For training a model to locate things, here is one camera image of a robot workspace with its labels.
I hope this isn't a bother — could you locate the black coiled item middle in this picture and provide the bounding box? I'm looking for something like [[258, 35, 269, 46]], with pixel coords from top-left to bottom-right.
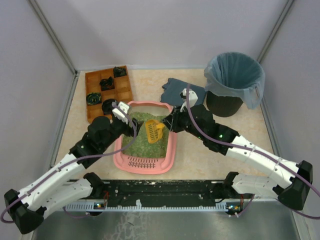
[[99, 76, 115, 91]]

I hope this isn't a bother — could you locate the black trash bin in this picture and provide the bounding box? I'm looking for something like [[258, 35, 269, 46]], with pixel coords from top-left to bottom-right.
[[206, 91, 243, 118]]

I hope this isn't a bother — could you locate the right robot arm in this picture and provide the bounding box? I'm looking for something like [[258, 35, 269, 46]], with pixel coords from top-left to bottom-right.
[[161, 105, 313, 211]]

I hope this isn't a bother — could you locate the black coiled item top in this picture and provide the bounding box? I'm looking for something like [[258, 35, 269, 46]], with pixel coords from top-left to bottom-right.
[[113, 66, 127, 78]]

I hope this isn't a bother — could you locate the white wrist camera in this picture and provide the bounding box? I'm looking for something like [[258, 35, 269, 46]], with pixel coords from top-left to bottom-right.
[[111, 101, 130, 124], [180, 88, 198, 112]]

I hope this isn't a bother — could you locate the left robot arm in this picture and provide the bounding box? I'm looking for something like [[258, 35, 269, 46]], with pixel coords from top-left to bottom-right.
[[0, 116, 143, 234]]

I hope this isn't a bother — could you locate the wooden compartment tray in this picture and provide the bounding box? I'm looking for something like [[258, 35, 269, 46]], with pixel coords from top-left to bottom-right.
[[85, 65, 133, 123]]

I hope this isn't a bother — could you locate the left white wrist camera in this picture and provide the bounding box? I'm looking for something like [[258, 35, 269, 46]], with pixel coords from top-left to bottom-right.
[[111, 101, 130, 124]]

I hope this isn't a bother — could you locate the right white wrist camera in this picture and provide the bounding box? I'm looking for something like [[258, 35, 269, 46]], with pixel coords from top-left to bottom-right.
[[180, 88, 198, 112]]

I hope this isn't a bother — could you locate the blue plastic bin liner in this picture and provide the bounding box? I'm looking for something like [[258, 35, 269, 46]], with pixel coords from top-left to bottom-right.
[[204, 52, 266, 109]]

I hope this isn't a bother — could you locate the black round coiled item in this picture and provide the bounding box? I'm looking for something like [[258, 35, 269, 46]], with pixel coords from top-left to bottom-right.
[[101, 98, 118, 116]]

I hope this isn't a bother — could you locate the pink litter box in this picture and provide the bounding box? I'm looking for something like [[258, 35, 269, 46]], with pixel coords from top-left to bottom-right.
[[113, 100, 178, 175]]

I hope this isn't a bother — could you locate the green cat litter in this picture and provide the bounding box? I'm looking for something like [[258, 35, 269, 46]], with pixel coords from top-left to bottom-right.
[[122, 111, 169, 158]]

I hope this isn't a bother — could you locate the yellow plastic litter scoop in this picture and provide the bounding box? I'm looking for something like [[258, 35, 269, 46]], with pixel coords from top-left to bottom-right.
[[145, 119, 165, 144]]

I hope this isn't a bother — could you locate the purple cable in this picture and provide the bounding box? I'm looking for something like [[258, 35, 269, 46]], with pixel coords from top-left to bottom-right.
[[185, 83, 320, 221], [0, 102, 138, 224]]

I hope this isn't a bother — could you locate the black metal base rail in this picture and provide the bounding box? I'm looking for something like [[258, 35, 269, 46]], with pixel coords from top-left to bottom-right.
[[65, 180, 251, 215]]

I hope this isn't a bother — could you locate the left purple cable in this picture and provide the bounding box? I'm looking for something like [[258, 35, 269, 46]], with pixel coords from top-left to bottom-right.
[[0, 102, 138, 224]]

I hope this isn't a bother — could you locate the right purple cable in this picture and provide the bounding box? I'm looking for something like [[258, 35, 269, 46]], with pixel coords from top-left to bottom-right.
[[185, 83, 320, 221]]

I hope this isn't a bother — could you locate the folded grey-blue cloth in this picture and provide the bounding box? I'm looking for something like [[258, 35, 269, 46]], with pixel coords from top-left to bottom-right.
[[160, 78, 206, 106]]

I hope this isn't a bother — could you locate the black green coiled item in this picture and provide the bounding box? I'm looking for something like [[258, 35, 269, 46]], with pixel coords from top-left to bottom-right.
[[86, 92, 102, 106]]

